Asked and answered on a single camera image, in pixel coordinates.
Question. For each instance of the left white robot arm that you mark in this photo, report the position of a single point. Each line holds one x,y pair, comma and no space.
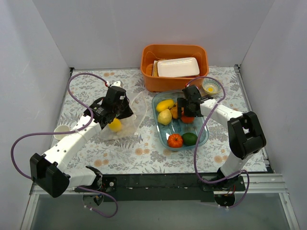
49,170

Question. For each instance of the yellow mango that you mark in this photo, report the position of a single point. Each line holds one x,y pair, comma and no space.
165,104

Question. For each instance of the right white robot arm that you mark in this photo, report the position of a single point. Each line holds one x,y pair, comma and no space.
245,134

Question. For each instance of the white rectangular tray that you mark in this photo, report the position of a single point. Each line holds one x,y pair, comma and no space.
179,67

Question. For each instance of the clear blue glass dish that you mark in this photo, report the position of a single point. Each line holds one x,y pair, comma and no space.
176,126

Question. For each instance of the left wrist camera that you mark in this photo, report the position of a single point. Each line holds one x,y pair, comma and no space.
116,83

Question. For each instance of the orange plastic basin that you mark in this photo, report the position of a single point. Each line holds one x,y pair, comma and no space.
156,52

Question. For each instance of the brown fried chicken piece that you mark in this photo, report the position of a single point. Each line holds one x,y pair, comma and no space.
174,111

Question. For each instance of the bright yellow lemon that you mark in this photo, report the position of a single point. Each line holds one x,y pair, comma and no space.
115,125

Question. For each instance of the floral tablecloth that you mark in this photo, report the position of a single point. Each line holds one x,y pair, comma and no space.
143,151

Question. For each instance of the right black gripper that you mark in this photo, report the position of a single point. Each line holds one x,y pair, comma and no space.
183,110

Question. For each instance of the tan plates in basin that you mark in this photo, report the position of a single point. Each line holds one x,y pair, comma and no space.
152,69

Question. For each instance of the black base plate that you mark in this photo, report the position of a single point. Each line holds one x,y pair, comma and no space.
161,187

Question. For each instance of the small orange pumpkin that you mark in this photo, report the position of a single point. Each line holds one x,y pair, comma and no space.
175,141

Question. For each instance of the small patterned bowl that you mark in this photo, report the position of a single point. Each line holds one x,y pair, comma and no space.
211,86

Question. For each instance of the pale yellow lemon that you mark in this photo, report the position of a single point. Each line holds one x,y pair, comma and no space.
164,117

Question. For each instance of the clear zip top bag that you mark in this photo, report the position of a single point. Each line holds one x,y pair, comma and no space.
130,125

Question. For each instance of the orange fruit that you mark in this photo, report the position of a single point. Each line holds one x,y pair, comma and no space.
187,120

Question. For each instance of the white cup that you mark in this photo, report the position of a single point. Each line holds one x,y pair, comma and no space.
61,132

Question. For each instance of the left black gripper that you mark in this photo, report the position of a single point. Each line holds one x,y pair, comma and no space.
123,111

